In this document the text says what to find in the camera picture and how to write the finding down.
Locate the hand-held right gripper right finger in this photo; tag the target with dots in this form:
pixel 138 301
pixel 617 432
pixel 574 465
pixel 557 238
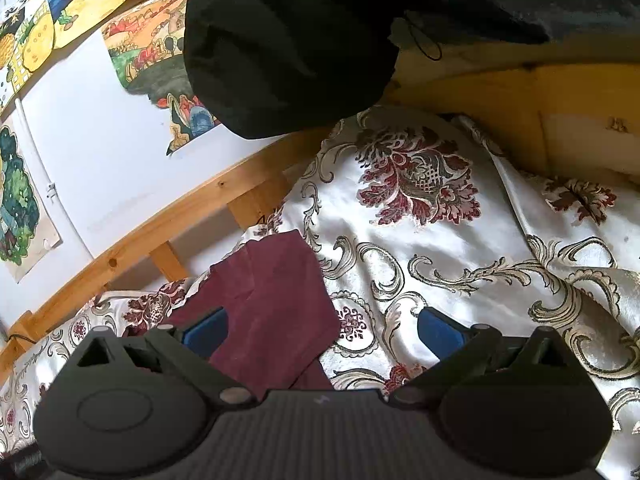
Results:
pixel 440 332

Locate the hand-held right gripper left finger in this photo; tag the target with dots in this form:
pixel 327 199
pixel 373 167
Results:
pixel 206 331

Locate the maroon small garment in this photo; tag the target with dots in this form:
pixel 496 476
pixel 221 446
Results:
pixel 280 300

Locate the floral satin bedspread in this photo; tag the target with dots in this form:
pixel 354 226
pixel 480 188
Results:
pixel 450 240

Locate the green tree drawing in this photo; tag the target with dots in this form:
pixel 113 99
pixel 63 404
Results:
pixel 20 210

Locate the yellow wooden headboard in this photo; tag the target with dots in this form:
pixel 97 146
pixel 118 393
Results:
pixel 550 100

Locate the colourful landscape drawing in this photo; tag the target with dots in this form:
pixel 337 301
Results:
pixel 145 55

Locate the black hanging garment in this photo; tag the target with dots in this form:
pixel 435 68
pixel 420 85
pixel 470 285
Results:
pixel 280 45

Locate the pineapple patchwork drawing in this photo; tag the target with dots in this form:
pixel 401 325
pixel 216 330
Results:
pixel 25 40

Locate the yellow duck drawing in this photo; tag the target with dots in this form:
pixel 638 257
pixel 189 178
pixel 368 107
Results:
pixel 90 0

